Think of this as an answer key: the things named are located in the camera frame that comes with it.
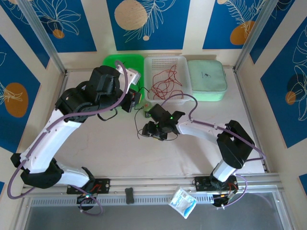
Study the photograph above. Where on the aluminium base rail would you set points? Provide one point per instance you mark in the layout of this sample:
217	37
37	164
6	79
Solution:
148	183

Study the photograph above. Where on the mint green zip pouch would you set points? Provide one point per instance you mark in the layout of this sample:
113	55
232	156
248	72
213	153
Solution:
206	79

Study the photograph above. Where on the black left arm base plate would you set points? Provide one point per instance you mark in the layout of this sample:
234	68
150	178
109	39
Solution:
103	185

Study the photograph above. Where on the small green-capped bottle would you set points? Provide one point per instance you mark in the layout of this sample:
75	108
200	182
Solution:
146	113

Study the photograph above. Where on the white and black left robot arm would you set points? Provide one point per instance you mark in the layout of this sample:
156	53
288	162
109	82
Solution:
48	143

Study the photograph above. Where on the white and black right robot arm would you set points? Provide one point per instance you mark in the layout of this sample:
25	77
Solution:
199	128

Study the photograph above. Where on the green plastic basket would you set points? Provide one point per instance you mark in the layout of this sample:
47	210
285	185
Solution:
134	62

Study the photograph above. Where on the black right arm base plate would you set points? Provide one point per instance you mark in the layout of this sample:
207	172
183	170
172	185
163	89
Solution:
202	183

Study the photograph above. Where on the white plastic mesh basket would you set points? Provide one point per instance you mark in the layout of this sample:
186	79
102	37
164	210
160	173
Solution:
165	61

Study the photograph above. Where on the white and blue plastic packet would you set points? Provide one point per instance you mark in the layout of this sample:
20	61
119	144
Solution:
182	201

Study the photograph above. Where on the aluminium frame post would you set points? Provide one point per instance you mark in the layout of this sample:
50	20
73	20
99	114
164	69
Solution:
43	36
254	36

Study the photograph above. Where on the black bone-shaped clip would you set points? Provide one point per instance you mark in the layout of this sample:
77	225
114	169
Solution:
129	195

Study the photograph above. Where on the white table mat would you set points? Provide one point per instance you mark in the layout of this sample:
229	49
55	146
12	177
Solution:
120	155

